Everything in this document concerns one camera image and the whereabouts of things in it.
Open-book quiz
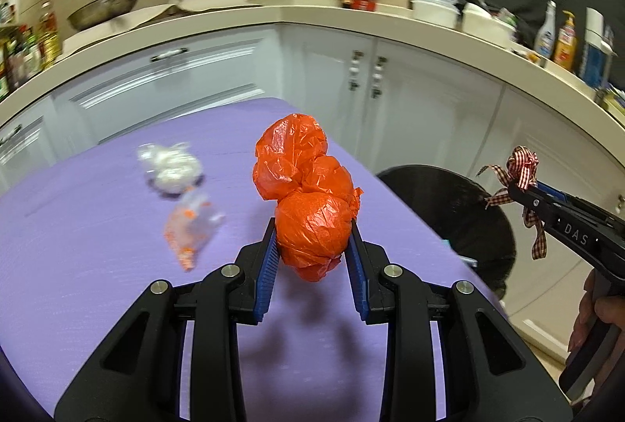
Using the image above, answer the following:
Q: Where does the black trash bin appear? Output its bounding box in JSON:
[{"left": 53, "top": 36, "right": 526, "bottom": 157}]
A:
[{"left": 377, "top": 165, "right": 517, "bottom": 300}]

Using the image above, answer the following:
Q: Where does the white spray bottle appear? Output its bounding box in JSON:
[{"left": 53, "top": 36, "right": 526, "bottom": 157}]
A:
[{"left": 534, "top": 1, "right": 558, "bottom": 59}]

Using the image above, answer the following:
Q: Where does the cluster of condiment bottles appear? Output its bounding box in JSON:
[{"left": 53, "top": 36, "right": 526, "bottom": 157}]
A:
[{"left": 0, "top": 0, "right": 42, "bottom": 100}]

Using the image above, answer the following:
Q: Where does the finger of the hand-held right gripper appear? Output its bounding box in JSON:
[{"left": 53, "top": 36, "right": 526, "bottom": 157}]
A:
[
  {"left": 508, "top": 184, "right": 563, "bottom": 233},
  {"left": 530, "top": 182, "right": 612, "bottom": 228}
]

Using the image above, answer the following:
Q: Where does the red checked ribbon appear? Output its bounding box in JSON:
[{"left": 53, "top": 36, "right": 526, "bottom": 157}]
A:
[{"left": 476, "top": 146, "right": 548, "bottom": 261}]

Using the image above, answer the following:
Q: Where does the white beaded door handle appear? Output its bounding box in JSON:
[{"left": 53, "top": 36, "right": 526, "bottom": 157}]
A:
[
  {"left": 348, "top": 51, "right": 363, "bottom": 91},
  {"left": 372, "top": 57, "right": 387, "bottom": 99}
]

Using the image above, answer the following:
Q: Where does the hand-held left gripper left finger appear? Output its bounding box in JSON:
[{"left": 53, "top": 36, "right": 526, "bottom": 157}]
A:
[{"left": 54, "top": 217, "right": 282, "bottom": 422}]

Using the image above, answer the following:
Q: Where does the orange plastic bag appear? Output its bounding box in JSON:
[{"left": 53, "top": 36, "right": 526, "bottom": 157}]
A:
[{"left": 252, "top": 113, "right": 366, "bottom": 282}]

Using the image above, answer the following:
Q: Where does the purple tablecloth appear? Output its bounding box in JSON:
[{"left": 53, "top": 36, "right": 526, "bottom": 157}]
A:
[{"left": 0, "top": 97, "right": 509, "bottom": 422}]

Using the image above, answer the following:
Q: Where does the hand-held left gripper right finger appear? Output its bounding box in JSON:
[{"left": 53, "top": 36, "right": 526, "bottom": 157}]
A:
[{"left": 344, "top": 222, "right": 572, "bottom": 422}]

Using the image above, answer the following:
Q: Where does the crumpled clear plastic bag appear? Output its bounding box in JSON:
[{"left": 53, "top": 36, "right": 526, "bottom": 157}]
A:
[{"left": 137, "top": 141, "right": 203, "bottom": 194}]

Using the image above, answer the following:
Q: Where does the orange pump bottle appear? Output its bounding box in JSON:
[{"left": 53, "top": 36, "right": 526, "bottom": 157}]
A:
[{"left": 554, "top": 11, "right": 578, "bottom": 72}]

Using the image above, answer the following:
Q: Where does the clear bag orange print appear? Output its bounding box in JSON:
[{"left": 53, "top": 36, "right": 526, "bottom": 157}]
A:
[{"left": 163, "top": 188, "right": 226, "bottom": 271}]

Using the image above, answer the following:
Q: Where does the blue and white carton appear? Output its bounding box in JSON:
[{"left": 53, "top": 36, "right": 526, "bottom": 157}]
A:
[{"left": 581, "top": 8, "right": 614, "bottom": 89}]

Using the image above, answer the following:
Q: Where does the person's right hand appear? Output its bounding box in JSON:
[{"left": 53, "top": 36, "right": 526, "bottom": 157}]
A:
[{"left": 566, "top": 273, "right": 625, "bottom": 363}]

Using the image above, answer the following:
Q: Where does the white lidded container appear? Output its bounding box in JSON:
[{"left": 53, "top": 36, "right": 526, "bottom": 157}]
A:
[
  {"left": 409, "top": 0, "right": 461, "bottom": 30},
  {"left": 461, "top": 2, "right": 516, "bottom": 50}
]

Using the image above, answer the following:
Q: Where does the yellow cooking oil bottle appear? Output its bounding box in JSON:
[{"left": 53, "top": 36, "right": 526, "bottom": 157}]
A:
[{"left": 38, "top": 1, "right": 62, "bottom": 61}]

